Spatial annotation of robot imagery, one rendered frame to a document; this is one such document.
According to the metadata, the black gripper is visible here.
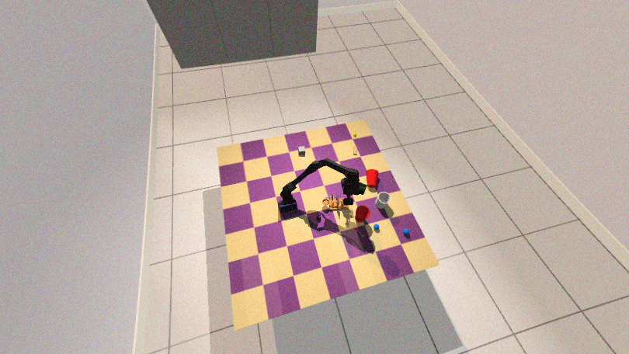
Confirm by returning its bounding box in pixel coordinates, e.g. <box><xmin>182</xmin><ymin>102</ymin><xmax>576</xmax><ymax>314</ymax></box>
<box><xmin>341</xmin><ymin>179</ymin><xmax>353</xmax><ymax>206</ymax></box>

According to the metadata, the white cup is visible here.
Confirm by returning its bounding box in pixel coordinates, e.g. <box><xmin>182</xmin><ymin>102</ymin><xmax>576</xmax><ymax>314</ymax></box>
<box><xmin>375</xmin><ymin>192</ymin><xmax>391</xmax><ymax>209</ymax></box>

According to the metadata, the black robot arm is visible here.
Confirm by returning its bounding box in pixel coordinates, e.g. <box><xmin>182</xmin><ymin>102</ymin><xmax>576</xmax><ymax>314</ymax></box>
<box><xmin>280</xmin><ymin>158</ymin><xmax>367</xmax><ymax>205</ymax></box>

